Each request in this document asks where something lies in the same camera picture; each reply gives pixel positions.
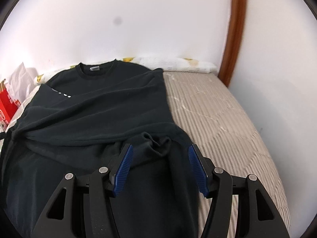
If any brown wooden door frame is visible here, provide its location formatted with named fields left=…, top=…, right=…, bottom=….
left=218, top=0, right=247, bottom=87

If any white yellow patterned sheet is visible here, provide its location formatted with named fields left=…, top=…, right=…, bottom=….
left=34, top=57, right=219, bottom=85

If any white Miniso plastic bag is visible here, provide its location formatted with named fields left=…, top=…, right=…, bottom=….
left=4, top=63, right=35, bottom=107

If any red paper shopping bag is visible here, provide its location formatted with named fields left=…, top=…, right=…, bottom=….
left=0, top=80, right=21, bottom=126

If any striped quilted mattress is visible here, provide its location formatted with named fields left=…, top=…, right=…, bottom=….
left=4, top=70, right=292, bottom=238

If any black sweatshirt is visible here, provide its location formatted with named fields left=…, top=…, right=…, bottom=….
left=1, top=60, right=198, bottom=237

